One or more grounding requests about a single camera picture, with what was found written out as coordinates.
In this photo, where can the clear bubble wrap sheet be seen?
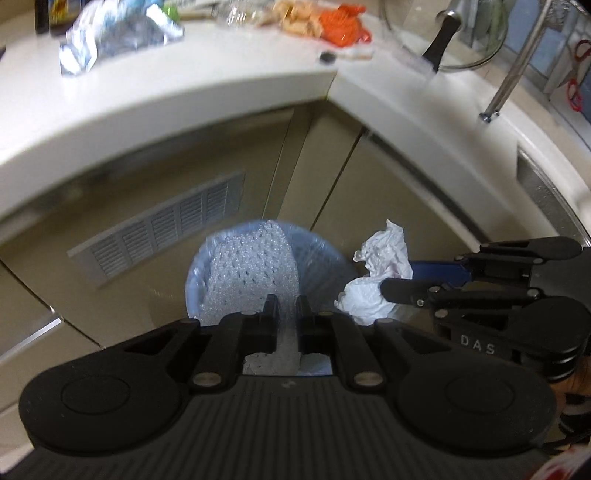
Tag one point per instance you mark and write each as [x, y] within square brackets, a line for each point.
[249, 267]

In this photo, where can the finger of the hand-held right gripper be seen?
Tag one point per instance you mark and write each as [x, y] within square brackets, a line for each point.
[438, 271]
[406, 290]

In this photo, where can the grey cabinet vent grille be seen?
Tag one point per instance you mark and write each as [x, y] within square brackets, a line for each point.
[161, 226]

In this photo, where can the orange plastic bag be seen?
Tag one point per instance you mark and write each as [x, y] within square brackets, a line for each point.
[344, 25]

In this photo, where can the red scissors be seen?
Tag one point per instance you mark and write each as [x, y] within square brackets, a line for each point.
[577, 87]

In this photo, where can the blue mesh trash bin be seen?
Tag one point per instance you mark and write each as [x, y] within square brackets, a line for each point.
[318, 258]

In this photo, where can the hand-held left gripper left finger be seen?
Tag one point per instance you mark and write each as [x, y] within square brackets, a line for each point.
[270, 323]

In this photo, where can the dark sauce bottle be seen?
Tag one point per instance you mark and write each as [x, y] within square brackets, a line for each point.
[55, 16]

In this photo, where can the beige snack pieces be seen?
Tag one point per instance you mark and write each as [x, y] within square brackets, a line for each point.
[295, 18]

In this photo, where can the clear crumpled plastic packaging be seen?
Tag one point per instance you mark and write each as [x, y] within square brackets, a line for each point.
[238, 14]

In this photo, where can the steel sink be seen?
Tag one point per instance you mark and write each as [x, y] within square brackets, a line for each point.
[549, 184]

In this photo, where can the white toothbrush black bristles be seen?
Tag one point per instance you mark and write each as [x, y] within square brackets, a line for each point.
[351, 54]

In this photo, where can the glass pot lid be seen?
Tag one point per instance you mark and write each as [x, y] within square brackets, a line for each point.
[461, 46]

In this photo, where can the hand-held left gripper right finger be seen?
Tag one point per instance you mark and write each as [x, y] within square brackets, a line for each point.
[307, 323]

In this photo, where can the red white printed clothing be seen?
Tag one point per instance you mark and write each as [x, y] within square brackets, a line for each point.
[563, 464]

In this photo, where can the white tissue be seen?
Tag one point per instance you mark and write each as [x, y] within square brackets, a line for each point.
[374, 295]

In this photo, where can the clear plastic wrapper pile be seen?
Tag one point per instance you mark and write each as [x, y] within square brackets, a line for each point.
[115, 37]

